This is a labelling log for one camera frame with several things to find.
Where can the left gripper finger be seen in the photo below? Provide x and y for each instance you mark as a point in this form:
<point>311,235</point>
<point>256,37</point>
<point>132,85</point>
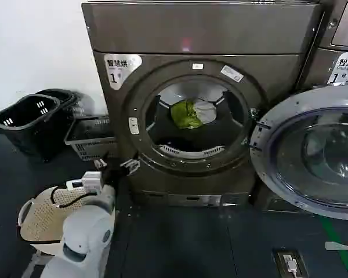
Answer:
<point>99,163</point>
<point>130,166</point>

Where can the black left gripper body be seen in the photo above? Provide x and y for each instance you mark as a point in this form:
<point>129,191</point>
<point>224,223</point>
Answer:
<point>113,176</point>

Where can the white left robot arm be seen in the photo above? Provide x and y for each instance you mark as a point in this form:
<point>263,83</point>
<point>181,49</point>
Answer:
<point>84,228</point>

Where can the grey slotted plastic basket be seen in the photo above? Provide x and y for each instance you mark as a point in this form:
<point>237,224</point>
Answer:
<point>90,139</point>

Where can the green garment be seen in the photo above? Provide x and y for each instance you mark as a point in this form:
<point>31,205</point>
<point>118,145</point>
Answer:
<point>185,114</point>

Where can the beige perforated laundry basket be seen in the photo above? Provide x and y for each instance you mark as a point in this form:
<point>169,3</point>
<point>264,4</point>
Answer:
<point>43,217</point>

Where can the large black plastic basket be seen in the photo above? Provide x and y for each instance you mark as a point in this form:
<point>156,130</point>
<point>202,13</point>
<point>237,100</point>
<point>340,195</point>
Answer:
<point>26,127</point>

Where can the pale grey garment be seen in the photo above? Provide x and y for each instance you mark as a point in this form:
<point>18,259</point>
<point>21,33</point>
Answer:
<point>206,111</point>

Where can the grey dryer with open drum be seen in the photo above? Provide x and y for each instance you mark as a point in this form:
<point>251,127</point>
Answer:
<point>191,34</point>

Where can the floor power outlet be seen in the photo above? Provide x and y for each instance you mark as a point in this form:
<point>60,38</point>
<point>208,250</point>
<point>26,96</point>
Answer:
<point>279,262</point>

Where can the round glass dryer door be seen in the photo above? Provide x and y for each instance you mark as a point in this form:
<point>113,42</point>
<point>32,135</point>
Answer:
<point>307,153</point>

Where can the green floor tape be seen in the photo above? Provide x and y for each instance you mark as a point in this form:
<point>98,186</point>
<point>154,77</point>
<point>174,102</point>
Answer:
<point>335,234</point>

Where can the white arrow floor sticker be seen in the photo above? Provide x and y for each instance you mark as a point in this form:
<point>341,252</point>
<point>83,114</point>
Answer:
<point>337,246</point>

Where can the grey washing machine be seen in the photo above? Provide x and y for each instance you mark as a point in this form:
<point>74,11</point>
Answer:
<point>343,34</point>

